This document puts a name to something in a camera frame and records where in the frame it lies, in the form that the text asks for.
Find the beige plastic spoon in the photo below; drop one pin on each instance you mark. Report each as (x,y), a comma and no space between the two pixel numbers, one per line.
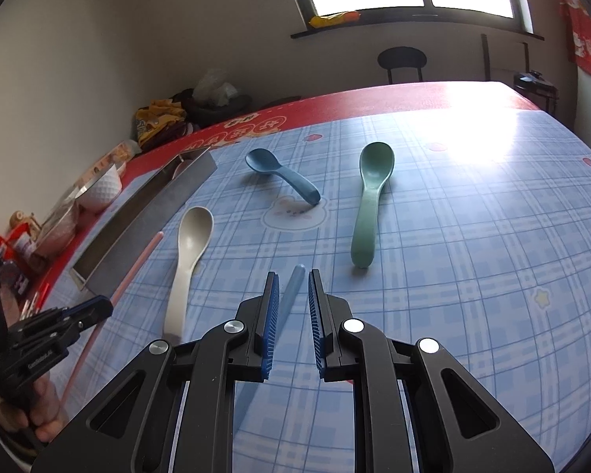
(194,233)

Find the white dimpled bowl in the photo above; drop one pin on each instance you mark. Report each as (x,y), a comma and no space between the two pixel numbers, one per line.
(101,191)

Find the green plastic spoon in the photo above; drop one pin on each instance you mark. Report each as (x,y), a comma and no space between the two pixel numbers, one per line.
(377,162)

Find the yellow snack bags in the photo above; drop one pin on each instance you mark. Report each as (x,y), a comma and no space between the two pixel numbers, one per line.
(161,121)

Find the red cloth on refrigerator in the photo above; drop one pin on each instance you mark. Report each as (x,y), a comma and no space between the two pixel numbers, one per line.
(578,25)

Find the blue chopstick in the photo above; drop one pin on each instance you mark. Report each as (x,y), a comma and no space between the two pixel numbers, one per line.
(248,391)

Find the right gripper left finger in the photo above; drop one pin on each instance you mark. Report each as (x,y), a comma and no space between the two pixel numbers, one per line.
(254,359)

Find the black round chair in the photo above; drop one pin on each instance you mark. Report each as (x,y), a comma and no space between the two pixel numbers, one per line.
(402,57)

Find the dark blue plastic spoon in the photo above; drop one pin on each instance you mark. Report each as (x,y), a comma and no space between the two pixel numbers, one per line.
(262,161)

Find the red snack package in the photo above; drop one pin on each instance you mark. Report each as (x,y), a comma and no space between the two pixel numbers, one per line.
(18,246)

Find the black appliance on stand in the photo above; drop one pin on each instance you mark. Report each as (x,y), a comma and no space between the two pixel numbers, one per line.
(533,84)

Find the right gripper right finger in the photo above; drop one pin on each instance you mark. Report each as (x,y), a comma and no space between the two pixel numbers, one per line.
(327,313)

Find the clear plastic bag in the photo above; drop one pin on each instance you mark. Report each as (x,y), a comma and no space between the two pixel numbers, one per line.
(214,89)

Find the stainless steel utensil tray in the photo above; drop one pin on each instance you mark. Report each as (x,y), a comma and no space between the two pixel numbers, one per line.
(116,247)

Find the person's left hand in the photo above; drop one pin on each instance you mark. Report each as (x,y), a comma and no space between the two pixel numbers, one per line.
(44,412)

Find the blue plaid table mat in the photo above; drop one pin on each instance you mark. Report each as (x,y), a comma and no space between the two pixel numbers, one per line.
(483,243)

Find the yellow item on windowsill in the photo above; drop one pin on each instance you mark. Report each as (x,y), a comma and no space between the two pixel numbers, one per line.
(334,20)

